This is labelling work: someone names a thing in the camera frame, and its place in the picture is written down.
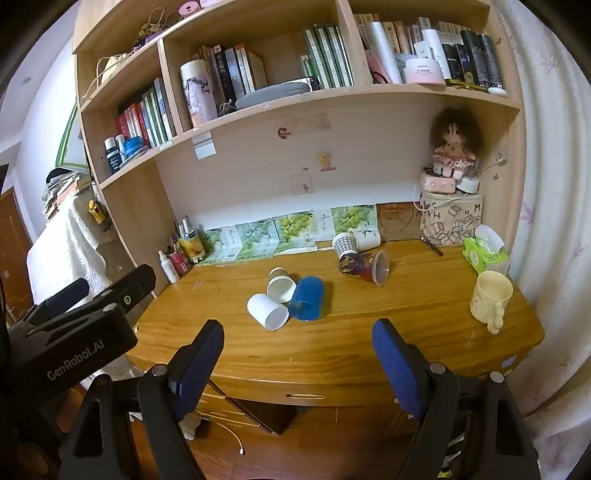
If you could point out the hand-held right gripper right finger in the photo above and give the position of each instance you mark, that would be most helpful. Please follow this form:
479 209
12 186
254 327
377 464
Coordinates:
397 364

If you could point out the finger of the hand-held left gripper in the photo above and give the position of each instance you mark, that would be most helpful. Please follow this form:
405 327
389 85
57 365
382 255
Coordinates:
69 293
136 281

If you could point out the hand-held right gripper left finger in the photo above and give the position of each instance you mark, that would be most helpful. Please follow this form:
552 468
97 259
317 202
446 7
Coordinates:
198 364

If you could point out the plain white paper cup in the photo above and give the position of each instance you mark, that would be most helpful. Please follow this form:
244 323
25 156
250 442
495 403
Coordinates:
267 311

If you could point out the dark red patterned cup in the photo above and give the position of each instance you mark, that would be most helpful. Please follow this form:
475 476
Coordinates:
362 267

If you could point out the blue plastic cup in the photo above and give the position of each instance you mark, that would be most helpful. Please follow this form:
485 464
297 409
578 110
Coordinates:
305 299

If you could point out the white cup with brown band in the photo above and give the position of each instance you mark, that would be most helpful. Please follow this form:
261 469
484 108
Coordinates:
281 286

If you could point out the black white checkered cup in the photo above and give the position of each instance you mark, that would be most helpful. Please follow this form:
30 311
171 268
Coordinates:
344 244

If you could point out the white spray bottle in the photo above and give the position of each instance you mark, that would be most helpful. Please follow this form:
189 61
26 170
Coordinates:
167 267

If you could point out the white lace cloth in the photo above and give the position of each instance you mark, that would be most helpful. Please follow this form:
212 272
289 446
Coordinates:
69 249

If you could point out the red can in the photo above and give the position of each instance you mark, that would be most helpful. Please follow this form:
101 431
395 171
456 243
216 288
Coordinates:
179 261

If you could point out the wooden bookshelf unit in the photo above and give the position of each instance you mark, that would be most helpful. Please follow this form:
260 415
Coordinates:
134 207

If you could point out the gold figurine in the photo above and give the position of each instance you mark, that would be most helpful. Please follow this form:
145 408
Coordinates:
96 210

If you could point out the grape painting print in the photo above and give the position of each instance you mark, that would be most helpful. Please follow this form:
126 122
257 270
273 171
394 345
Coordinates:
293 226
353 219
253 234
217 239

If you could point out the wooden desk drawer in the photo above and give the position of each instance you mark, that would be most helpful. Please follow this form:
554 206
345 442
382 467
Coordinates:
300 394

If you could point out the stack of books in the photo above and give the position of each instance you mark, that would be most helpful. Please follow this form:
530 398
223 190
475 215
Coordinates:
60 189

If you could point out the cream ceramic mug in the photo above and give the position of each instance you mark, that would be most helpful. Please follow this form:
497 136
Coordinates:
489 297

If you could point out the black pen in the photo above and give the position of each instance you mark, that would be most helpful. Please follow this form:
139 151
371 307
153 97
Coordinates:
431 245

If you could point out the black ink bottle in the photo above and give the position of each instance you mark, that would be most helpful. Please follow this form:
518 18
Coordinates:
111 156

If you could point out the white printed mug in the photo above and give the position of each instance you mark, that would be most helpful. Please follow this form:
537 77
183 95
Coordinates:
368 238

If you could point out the blue jar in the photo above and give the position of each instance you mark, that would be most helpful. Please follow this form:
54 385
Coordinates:
135 145

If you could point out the green tissue pack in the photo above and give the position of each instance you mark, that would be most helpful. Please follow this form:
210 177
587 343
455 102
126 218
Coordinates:
482 253

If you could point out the wooden carved board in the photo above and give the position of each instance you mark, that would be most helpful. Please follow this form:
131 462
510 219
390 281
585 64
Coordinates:
395 221

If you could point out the green framed picture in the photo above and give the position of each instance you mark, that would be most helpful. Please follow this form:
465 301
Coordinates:
69 143

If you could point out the patterned cardboard box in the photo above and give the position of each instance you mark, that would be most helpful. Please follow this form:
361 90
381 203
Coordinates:
450 217

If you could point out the row of red green books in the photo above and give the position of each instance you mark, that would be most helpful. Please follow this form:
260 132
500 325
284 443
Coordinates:
145 117

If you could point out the white curtain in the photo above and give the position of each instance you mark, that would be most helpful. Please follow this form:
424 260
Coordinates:
554 277

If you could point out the pink toy device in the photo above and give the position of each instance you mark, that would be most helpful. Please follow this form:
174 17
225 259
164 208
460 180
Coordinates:
437 183

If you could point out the white round device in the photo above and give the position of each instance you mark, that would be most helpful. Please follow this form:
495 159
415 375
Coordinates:
468 185

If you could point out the white pink thermos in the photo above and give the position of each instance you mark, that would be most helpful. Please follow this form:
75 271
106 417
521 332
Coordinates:
197 94

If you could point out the yellow cartoon sticker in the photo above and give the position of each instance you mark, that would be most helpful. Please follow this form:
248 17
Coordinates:
326 161

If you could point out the brown-haired doll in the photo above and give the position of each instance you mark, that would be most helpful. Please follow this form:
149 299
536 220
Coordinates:
455 145

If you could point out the grey round pad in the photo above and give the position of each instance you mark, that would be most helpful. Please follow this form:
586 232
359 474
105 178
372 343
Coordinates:
272 94

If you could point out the row of dark books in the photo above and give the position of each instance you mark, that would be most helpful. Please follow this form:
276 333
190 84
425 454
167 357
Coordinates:
231 69

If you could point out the dried flower basket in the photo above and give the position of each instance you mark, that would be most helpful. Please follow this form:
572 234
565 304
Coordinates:
150 30

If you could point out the pink tape roll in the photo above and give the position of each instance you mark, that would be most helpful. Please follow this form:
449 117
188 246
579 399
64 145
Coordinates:
189 7

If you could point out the pink cream jar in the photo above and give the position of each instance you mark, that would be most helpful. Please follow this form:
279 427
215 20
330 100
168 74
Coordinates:
422 72

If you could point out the row of black bottles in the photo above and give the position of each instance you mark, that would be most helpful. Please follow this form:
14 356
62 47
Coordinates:
478 60

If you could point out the white lotion bottle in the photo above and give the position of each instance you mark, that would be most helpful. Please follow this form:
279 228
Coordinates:
433 50

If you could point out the translucent white bottle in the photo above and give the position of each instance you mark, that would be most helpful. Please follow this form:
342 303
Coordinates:
383 46

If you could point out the row of pale books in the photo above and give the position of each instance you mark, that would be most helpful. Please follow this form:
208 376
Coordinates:
401 30

